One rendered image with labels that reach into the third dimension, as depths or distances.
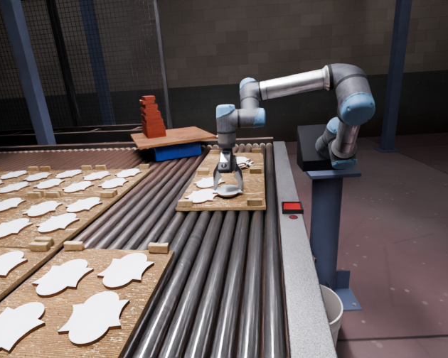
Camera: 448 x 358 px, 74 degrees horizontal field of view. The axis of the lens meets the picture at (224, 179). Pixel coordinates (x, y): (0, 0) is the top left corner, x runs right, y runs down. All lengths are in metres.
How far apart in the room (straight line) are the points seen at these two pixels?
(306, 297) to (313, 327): 0.08
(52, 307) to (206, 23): 5.90
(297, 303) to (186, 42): 5.89
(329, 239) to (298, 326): 1.27
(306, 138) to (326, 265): 0.79
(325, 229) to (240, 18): 5.06
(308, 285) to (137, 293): 0.41
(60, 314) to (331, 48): 6.30
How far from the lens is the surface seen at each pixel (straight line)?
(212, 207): 1.15
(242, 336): 0.67
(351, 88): 1.21
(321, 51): 6.54
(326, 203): 1.82
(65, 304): 0.82
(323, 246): 1.95
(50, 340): 0.75
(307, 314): 0.72
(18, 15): 3.00
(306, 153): 1.75
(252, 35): 6.32
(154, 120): 2.08
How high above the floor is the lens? 1.41
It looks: 19 degrees down
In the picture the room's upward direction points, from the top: 4 degrees counter-clockwise
